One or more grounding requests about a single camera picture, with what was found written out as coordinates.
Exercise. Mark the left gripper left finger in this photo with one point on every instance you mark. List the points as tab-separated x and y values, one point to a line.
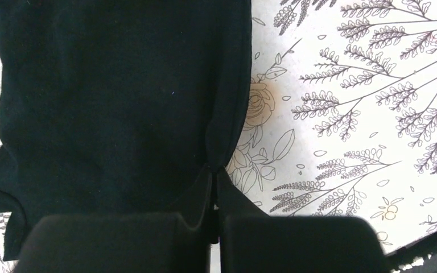
173	241

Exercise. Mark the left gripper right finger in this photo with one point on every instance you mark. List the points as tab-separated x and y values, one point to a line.
252	241

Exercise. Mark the black underwear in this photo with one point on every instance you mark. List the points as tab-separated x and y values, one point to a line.
115	106

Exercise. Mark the floral patterned table mat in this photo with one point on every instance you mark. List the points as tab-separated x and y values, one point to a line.
341	119

